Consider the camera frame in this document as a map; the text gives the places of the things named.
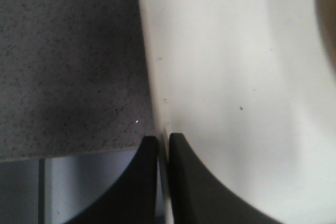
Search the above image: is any white bear serving tray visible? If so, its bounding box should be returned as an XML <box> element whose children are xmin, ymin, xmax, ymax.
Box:
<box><xmin>139</xmin><ymin>0</ymin><xmax>335</xmax><ymax>223</ymax></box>

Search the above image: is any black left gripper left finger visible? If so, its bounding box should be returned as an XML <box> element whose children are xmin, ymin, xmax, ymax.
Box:
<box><xmin>67</xmin><ymin>136</ymin><xmax>158</xmax><ymax>223</ymax></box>

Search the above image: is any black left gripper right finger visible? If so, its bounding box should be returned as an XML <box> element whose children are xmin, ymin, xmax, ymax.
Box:
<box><xmin>168</xmin><ymin>133</ymin><xmax>277</xmax><ymax>223</ymax></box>

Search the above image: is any pink round plate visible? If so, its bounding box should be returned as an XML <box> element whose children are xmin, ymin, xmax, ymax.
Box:
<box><xmin>315</xmin><ymin>0</ymin><xmax>335</xmax><ymax>72</ymax></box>

